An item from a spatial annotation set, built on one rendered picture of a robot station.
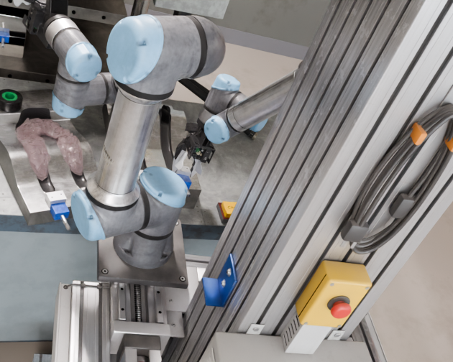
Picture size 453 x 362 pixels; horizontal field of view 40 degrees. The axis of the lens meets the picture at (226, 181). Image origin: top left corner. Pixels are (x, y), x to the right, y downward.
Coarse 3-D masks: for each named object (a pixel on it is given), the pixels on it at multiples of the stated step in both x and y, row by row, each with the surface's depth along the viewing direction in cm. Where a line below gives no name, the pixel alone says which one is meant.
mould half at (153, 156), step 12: (108, 108) 226; (108, 120) 223; (156, 120) 219; (180, 120) 223; (156, 132) 217; (180, 132) 221; (156, 144) 215; (156, 156) 211; (192, 180) 206; (192, 192) 204; (192, 204) 208
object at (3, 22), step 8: (0, 8) 234; (8, 8) 235; (16, 8) 237; (0, 16) 231; (8, 16) 232; (16, 16) 233; (0, 24) 233; (8, 24) 234; (16, 24) 235; (8, 32) 236; (16, 32) 237; (24, 32) 238; (16, 40) 239; (24, 40) 240; (0, 48) 240; (8, 48) 241; (16, 48) 242; (16, 56) 244
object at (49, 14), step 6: (48, 0) 143; (54, 0) 143; (60, 0) 144; (66, 0) 145; (48, 6) 143; (54, 6) 143; (60, 6) 144; (66, 6) 145; (48, 12) 143; (54, 12) 143; (60, 12) 144; (66, 12) 145; (48, 18) 143
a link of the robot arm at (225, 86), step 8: (216, 80) 182; (224, 80) 180; (232, 80) 182; (216, 88) 182; (224, 88) 181; (232, 88) 181; (208, 96) 185; (216, 96) 182; (224, 96) 181; (232, 96) 181; (208, 104) 185; (216, 104) 183; (224, 104) 182; (216, 112) 184
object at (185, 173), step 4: (184, 168) 201; (188, 168) 202; (176, 172) 199; (180, 172) 199; (184, 172) 200; (188, 172) 200; (180, 176) 198; (184, 176) 199; (188, 176) 201; (184, 180) 197; (188, 180) 198; (188, 184) 198; (188, 188) 199; (188, 192) 193; (188, 196) 194
